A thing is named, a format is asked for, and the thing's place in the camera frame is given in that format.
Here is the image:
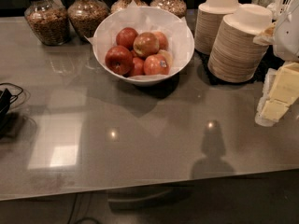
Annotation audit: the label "pale apple at right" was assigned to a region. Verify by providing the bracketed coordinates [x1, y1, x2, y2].
[158, 49, 173, 66]

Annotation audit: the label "back stack paper bowls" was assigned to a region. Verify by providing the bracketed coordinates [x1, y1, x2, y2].
[194, 0, 240, 55]

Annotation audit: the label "front-middle red apple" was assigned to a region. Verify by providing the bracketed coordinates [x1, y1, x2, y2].
[127, 57, 144, 77]

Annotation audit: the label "large front-left red apple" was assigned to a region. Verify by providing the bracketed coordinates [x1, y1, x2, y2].
[105, 45, 134, 75]

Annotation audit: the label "left glass granola jar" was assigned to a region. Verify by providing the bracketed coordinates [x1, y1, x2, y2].
[24, 0, 70, 46]

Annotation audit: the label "black device with cable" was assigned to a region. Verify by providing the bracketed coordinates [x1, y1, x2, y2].
[0, 82, 24, 130]

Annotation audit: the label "back-left red apple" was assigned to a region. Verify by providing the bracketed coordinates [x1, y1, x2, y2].
[116, 27, 138, 49]

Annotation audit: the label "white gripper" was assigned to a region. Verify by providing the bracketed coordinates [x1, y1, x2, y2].
[253, 0, 299, 127]

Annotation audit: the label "white bowl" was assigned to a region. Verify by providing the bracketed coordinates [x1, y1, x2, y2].
[92, 6, 195, 87]

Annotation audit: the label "black mat under stacks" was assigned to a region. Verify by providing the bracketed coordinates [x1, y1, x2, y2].
[195, 46, 284, 86]

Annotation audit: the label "back-right red apple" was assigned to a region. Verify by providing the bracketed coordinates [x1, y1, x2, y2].
[153, 31, 169, 50]

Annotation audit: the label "yellowish-red apple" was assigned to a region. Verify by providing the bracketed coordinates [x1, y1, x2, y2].
[133, 32, 159, 58]

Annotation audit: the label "front stack paper bowls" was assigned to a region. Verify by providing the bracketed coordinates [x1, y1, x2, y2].
[207, 4, 272, 83]

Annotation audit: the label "glass granola jar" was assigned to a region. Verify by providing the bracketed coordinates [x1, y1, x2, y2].
[24, 0, 70, 46]
[67, 0, 110, 41]

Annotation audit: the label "stack paper bowls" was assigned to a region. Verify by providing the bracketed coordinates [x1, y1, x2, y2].
[207, 4, 272, 83]
[194, 0, 240, 55]

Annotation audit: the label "front-right stickered red apple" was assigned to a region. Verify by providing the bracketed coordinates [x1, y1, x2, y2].
[143, 54, 170, 76]

